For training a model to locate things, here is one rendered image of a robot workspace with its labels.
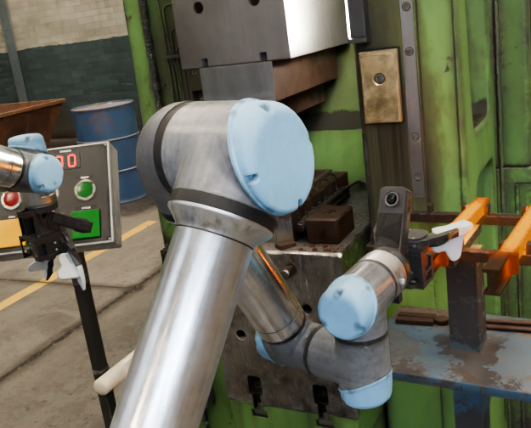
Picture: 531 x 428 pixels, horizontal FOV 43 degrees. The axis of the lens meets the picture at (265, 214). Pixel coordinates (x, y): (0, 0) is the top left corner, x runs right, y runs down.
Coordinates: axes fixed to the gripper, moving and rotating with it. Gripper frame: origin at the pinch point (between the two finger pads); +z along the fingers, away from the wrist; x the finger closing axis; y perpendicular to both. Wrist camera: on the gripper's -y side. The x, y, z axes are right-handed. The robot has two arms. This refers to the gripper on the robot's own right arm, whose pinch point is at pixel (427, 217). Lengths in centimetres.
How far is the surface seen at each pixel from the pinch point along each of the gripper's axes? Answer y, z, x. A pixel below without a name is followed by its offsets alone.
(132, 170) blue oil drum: 82, 340, -398
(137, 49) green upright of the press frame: -32, 40, -95
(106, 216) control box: 8, 13, -91
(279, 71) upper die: -23, 34, -46
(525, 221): 6.6, 19.9, 11.7
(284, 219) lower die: 12, 30, -48
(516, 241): 6.6, 8.6, 12.5
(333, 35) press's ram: -29, 59, -44
